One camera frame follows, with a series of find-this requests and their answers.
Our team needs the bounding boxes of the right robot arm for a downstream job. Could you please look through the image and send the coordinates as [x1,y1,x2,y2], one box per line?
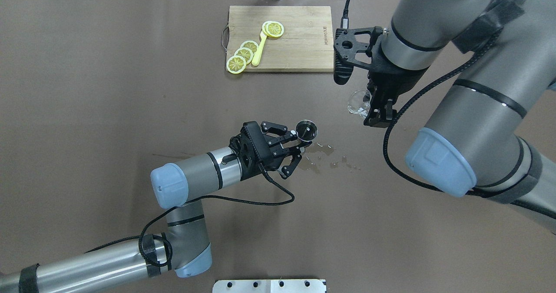
[373,0,555,233]

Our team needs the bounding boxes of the end lemon slice in row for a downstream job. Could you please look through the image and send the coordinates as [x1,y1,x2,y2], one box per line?
[225,55,248,74]

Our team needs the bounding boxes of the clear glass measuring cup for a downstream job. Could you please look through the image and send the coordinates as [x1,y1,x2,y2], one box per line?
[346,89,371,119]

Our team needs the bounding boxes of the lemon slice on knife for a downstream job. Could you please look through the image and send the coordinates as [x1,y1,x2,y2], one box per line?
[262,21,285,38]

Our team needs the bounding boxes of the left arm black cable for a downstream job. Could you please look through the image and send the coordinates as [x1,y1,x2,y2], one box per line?
[85,163,296,267]

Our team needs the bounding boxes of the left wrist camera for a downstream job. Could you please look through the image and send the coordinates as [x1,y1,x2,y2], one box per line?
[229,121,272,181]

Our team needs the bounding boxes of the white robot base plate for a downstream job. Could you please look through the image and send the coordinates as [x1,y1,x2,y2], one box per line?
[212,279,328,293]

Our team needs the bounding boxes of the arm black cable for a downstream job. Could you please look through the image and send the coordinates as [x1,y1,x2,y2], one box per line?
[85,163,296,267]
[382,6,556,220]

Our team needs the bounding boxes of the wooden cutting board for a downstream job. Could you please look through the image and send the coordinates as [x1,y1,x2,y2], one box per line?
[226,6,334,72]

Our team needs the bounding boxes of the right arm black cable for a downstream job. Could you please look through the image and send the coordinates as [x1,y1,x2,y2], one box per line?
[382,6,556,220]

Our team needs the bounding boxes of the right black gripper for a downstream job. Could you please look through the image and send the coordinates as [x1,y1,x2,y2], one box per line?
[363,63,428,128]

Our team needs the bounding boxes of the middle lemon slice in row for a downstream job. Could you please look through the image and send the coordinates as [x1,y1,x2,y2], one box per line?
[234,47,254,65]

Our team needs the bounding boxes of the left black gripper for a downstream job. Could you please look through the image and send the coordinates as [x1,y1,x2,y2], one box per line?
[238,121,310,180]

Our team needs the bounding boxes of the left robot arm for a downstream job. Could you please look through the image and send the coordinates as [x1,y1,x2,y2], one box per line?
[1,120,318,293]

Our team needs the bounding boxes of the steel double jigger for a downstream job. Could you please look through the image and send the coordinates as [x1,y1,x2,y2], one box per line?
[295,120,318,147]

